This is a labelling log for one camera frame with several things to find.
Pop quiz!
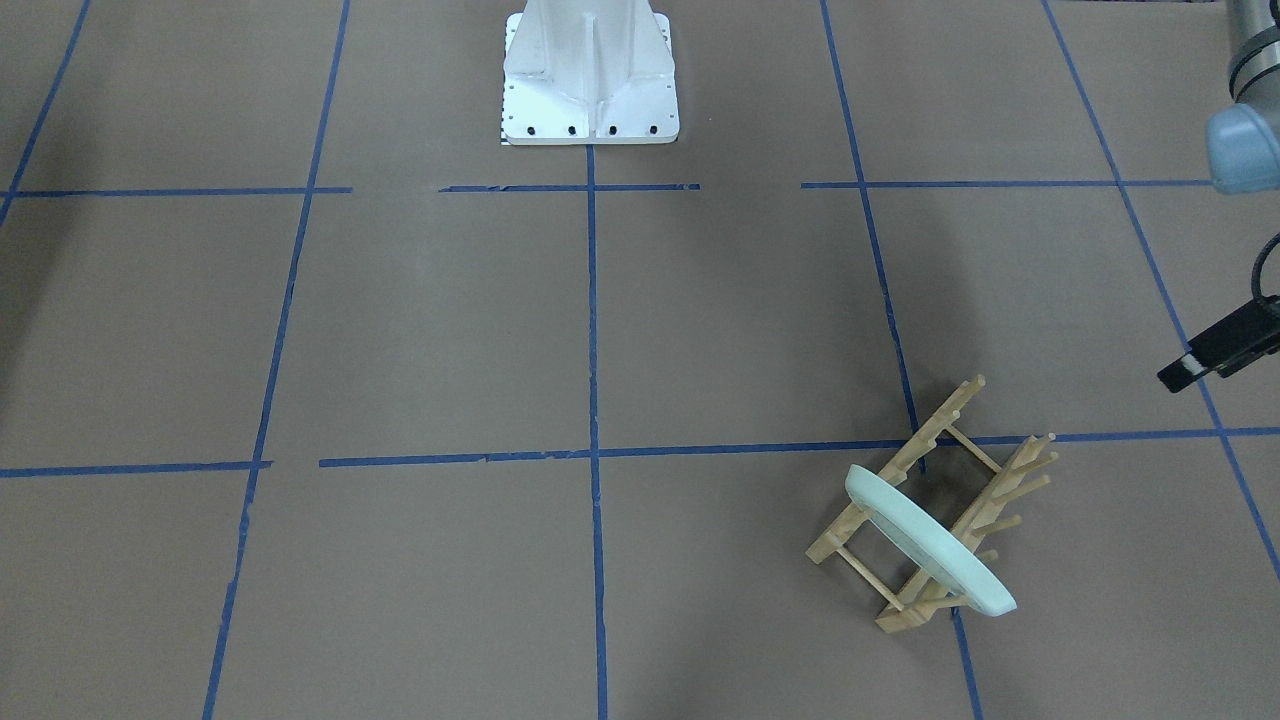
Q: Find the light green plate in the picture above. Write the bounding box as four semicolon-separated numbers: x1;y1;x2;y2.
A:
844;465;1018;618

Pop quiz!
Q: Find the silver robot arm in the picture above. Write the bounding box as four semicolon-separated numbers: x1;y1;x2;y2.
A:
1157;1;1279;393

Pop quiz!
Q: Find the wooden dish rack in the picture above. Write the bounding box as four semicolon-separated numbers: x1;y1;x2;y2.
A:
805;374;1059;634

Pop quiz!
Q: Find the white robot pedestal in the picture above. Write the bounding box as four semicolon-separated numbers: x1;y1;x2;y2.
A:
500;1;681;146

